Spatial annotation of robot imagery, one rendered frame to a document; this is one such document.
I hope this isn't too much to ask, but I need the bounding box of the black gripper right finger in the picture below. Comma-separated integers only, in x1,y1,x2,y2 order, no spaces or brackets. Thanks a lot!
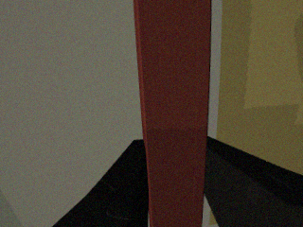
204,136,303,227

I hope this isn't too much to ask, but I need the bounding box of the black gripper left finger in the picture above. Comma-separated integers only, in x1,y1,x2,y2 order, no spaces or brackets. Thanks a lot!
53,139,149,227

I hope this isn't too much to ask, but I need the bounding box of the dark grey flat panel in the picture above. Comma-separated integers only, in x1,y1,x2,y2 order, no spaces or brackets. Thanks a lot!
0,0,143,227

